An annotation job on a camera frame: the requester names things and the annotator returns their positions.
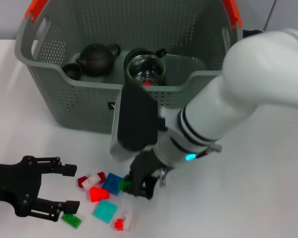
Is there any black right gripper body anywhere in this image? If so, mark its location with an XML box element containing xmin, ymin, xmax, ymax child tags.
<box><xmin>130</xmin><ymin>150</ymin><xmax>164</xmax><ymax>184</ymax></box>

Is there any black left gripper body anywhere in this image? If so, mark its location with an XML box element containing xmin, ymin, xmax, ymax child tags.
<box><xmin>0</xmin><ymin>156</ymin><xmax>43</xmax><ymax>218</ymax></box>

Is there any green toy brick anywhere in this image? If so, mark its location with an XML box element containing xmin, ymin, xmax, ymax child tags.
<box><xmin>118</xmin><ymin>180</ymin><xmax>133</xmax><ymax>191</ymax></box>

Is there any long white toy brick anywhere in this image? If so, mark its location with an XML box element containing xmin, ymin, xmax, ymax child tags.
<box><xmin>121</xmin><ymin>209</ymin><xmax>135</xmax><ymax>231</ymax></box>

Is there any grey perforated storage bin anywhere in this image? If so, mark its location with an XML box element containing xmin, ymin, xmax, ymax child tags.
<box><xmin>14</xmin><ymin>0</ymin><xmax>244</xmax><ymax>136</ymax></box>

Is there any small black ceramic teacup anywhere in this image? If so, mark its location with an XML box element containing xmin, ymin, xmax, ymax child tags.
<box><xmin>62</xmin><ymin>62</ymin><xmax>83</xmax><ymax>80</ymax></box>

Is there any green flat toy plate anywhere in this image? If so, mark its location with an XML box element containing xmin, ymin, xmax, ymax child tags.
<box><xmin>61</xmin><ymin>213</ymin><xmax>82</xmax><ymax>229</ymax></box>

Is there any dark red toy brick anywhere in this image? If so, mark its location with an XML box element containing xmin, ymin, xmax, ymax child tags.
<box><xmin>77</xmin><ymin>171</ymin><xmax>107</xmax><ymax>189</ymax></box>

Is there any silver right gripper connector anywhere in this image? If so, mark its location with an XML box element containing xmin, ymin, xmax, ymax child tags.
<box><xmin>158</xmin><ymin>167</ymin><xmax>170</xmax><ymax>188</ymax></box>

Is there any short white toy brick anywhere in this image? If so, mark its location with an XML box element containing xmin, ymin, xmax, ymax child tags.
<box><xmin>81</xmin><ymin>174</ymin><xmax>102</xmax><ymax>190</ymax></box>

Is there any blue toy plate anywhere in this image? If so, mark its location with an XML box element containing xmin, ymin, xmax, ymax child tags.
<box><xmin>101</xmin><ymin>173</ymin><xmax>124</xmax><ymax>196</ymax></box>

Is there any large red toy brick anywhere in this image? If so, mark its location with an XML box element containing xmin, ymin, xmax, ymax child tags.
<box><xmin>89</xmin><ymin>187</ymin><xmax>109</xmax><ymax>203</ymax></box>

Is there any cyan toy plate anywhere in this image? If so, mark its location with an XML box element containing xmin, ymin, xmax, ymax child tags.
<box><xmin>93</xmin><ymin>199</ymin><xmax>119</xmax><ymax>224</ymax></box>

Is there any black ceramic teapot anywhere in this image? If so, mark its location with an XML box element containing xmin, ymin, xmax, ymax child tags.
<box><xmin>75</xmin><ymin>42</ymin><xmax>121</xmax><ymax>76</ymax></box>

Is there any dark right gripper cable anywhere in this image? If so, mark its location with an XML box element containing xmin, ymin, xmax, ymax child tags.
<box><xmin>201</xmin><ymin>144</ymin><xmax>223</xmax><ymax>159</ymax></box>

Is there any glass pitcher with black handle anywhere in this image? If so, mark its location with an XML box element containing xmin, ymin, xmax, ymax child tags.
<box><xmin>242</xmin><ymin>29</ymin><xmax>265</xmax><ymax>40</ymax></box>

